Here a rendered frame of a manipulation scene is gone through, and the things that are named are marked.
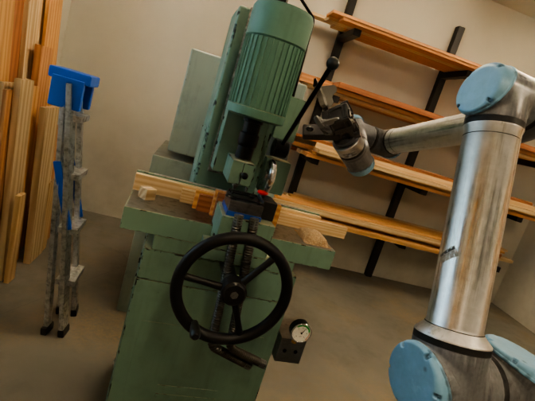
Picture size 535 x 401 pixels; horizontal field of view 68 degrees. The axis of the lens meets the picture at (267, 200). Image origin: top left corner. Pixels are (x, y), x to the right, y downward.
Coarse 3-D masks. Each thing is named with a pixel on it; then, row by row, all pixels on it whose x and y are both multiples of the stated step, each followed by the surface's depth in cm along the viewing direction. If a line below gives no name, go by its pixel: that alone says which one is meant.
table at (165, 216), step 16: (128, 208) 101; (144, 208) 103; (160, 208) 107; (176, 208) 111; (192, 208) 115; (128, 224) 102; (144, 224) 103; (160, 224) 103; (176, 224) 104; (192, 224) 105; (208, 224) 106; (192, 240) 106; (272, 240) 111; (288, 240) 113; (208, 256) 98; (224, 256) 99; (240, 256) 100; (288, 256) 114; (304, 256) 115; (320, 256) 116
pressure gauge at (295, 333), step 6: (294, 324) 114; (300, 324) 113; (306, 324) 113; (294, 330) 113; (300, 330) 114; (306, 330) 114; (294, 336) 114; (300, 336) 114; (306, 336) 115; (294, 342) 117; (300, 342) 114
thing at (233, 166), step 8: (232, 160) 115; (240, 160) 117; (224, 168) 128; (232, 168) 115; (240, 168) 116; (248, 168) 116; (232, 176) 116; (240, 176) 116; (248, 176) 117; (232, 184) 121; (240, 184) 117; (248, 184) 117
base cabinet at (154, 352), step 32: (160, 288) 108; (192, 288) 110; (128, 320) 109; (160, 320) 111; (224, 320) 115; (256, 320) 117; (128, 352) 111; (160, 352) 113; (192, 352) 115; (256, 352) 120; (128, 384) 114; (160, 384) 116; (192, 384) 118; (224, 384) 120; (256, 384) 123
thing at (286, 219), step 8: (184, 192) 118; (192, 192) 119; (184, 200) 119; (192, 200) 119; (280, 216) 127; (288, 216) 127; (296, 216) 128; (304, 216) 130; (288, 224) 128; (296, 224) 128; (304, 224) 129; (312, 224) 130; (320, 224) 130; (328, 224) 131; (336, 224) 133; (320, 232) 131; (328, 232) 131; (336, 232) 132; (344, 232) 133
